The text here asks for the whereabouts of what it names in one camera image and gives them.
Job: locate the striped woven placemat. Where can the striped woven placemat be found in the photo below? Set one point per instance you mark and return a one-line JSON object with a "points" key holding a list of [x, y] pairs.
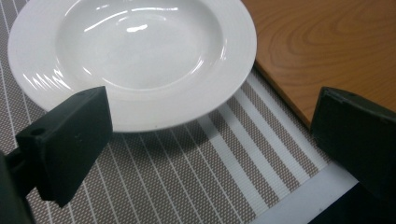
{"points": [[186, 174]]}

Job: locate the white deep plate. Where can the white deep plate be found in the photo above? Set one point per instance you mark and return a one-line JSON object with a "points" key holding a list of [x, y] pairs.
{"points": [[140, 46]]}

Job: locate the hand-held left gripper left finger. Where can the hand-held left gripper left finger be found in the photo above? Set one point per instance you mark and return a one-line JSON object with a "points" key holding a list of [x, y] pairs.
{"points": [[65, 146]]}

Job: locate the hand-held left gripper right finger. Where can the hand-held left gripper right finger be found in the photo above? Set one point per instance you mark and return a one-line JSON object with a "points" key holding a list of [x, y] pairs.
{"points": [[358, 137]]}

